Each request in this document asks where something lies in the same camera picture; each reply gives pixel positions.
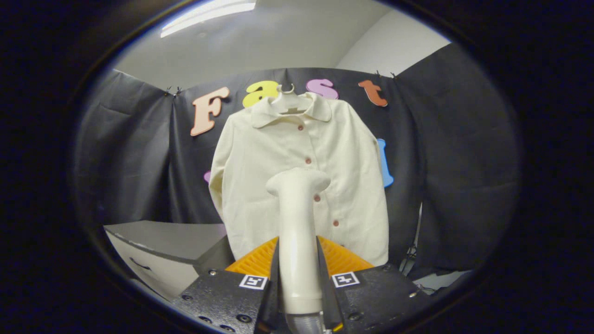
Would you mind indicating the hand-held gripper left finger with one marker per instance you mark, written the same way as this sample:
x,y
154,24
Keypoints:
x,y
271,308

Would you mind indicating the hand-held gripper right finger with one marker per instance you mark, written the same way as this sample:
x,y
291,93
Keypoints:
x,y
330,308

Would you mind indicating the cream white garment steamer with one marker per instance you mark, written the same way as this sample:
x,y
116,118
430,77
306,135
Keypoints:
x,y
297,241

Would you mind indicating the cream button-up shirt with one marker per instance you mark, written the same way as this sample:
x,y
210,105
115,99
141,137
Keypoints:
x,y
278,148

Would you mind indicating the white clothes hanger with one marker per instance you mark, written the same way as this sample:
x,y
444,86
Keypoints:
x,y
290,103

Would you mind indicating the grey cabinet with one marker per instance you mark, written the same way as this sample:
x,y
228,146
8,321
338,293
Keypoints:
x,y
171,236

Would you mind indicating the black backdrop cloth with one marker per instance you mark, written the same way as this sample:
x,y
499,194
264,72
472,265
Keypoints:
x,y
455,153

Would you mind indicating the black binder clip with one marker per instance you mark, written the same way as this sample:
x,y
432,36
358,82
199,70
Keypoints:
x,y
172,91

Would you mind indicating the ceiling light panel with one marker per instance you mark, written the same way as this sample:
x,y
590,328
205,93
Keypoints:
x,y
209,14

